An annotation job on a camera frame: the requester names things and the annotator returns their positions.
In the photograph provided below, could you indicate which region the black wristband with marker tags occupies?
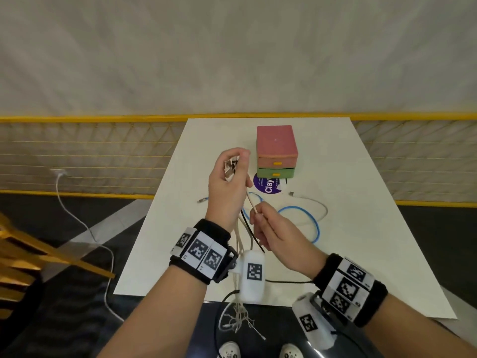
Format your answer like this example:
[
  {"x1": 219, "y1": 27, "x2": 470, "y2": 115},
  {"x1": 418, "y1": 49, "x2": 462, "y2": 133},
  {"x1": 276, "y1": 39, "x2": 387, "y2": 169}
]
[
  {"x1": 169, "y1": 219, "x2": 239, "y2": 286},
  {"x1": 312, "y1": 253, "x2": 389, "y2": 328}
]

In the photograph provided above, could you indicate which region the white charger cable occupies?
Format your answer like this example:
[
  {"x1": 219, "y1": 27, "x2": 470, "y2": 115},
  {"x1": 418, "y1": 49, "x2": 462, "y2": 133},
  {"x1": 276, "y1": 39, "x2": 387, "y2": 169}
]
[{"x1": 49, "y1": 169, "x2": 125, "y2": 322}]

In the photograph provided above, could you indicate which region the white shoe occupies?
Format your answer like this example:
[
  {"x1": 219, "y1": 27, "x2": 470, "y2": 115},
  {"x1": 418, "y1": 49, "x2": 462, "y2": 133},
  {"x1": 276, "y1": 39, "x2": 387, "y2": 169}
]
[
  {"x1": 279, "y1": 343, "x2": 305, "y2": 358},
  {"x1": 218, "y1": 341, "x2": 241, "y2": 358}
]

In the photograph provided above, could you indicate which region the person's right hand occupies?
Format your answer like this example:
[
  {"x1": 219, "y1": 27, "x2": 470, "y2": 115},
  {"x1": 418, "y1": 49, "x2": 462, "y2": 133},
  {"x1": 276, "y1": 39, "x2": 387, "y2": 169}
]
[{"x1": 249, "y1": 201, "x2": 329, "y2": 276}]

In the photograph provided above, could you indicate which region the person's left forearm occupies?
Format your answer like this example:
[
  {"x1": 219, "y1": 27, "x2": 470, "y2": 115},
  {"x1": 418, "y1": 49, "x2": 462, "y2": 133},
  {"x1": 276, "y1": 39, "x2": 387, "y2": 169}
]
[{"x1": 98, "y1": 265, "x2": 208, "y2": 358}]

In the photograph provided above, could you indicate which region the person's left hand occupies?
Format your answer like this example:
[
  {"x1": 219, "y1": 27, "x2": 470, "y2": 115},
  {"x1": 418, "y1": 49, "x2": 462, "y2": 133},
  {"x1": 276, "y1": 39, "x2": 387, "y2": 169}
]
[{"x1": 205, "y1": 147, "x2": 254, "y2": 234}]

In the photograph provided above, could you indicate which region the blue cable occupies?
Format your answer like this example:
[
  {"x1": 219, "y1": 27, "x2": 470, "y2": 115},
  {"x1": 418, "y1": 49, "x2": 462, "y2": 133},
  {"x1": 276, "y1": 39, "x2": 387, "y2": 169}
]
[{"x1": 242, "y1": 191, "x2": 321, "y2": 245}]

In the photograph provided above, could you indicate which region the pink and green drawer box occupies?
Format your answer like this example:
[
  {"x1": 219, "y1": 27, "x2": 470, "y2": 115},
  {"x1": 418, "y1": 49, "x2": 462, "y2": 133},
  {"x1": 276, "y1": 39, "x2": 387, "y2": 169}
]
[{"x1": 256, "y1": 125, "x2": 299, "y2": 179}]

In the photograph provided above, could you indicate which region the white wrist camera with marker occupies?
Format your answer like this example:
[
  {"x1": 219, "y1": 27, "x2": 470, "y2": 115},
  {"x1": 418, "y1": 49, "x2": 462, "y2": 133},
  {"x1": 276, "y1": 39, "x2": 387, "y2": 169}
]
[
  {"x1": 291, "y1": 292, "x2": 338, "y2": 351},
  {"x1": 236, "y1": 250, "x2": 266, "y2": 305}
]

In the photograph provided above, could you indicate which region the yellow mesh fence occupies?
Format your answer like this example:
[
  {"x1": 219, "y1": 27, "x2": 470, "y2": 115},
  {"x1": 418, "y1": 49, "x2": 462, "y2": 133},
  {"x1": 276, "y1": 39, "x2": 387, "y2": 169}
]
[{"x1": 0, "y1": 113, "x2": 477, "y2": 208}]

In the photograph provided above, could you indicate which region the yellow wooden rack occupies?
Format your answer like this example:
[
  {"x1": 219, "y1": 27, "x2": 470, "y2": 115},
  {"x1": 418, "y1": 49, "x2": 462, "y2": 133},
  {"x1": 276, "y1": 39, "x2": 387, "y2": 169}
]
[{"x1": 0, "y1": 212, "x2": 116, "y2": 322}]

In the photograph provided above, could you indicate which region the white cable with plug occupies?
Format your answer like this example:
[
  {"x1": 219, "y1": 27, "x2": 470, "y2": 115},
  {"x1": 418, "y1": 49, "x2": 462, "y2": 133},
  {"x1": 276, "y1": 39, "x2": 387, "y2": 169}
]
[{"x1": 289, "y1": 191, "x2": 329, "y2": 222}]

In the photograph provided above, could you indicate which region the bundle of beige cables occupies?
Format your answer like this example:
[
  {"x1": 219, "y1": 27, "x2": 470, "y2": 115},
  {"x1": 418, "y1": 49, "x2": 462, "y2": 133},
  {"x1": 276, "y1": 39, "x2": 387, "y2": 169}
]
[{"x1": 218, "y1": 156, "x2": 267, "y2": 341}]

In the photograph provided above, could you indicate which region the person's right forearm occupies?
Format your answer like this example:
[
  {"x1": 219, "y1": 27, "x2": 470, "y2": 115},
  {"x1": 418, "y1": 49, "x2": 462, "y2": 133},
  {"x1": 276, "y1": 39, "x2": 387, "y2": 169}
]
[{"x1": 361, "y1": 294, "x2": 477, "y2": 358}]

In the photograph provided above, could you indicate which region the single beige cable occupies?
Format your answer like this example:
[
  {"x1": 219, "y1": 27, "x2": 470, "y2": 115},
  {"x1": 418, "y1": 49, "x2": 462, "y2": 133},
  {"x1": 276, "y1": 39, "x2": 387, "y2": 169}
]
[{"x1": 246, "y1": 188, "x2": 262, "y2": 217}]

